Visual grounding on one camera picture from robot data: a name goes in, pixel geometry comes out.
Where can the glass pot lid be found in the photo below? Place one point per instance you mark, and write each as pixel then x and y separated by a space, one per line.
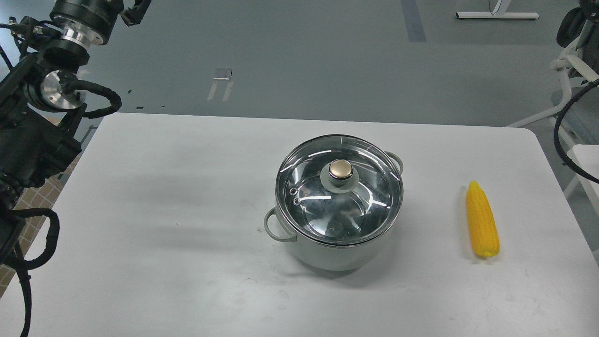
pixel 339 190

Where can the yellow corn cob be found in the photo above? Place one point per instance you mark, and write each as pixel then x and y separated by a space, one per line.
pixel 481 223

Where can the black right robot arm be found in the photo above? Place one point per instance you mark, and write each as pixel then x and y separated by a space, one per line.
pixel 581 22

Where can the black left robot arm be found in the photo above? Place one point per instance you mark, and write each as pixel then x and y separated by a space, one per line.
pixel 42 102

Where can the grey steel pot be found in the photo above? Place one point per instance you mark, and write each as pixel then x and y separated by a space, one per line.
pixel 322 256

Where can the white table base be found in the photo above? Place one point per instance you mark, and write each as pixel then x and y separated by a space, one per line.
pixel 499 12

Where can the beige checked cloth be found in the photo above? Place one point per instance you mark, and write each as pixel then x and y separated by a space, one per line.
pixel 47 195

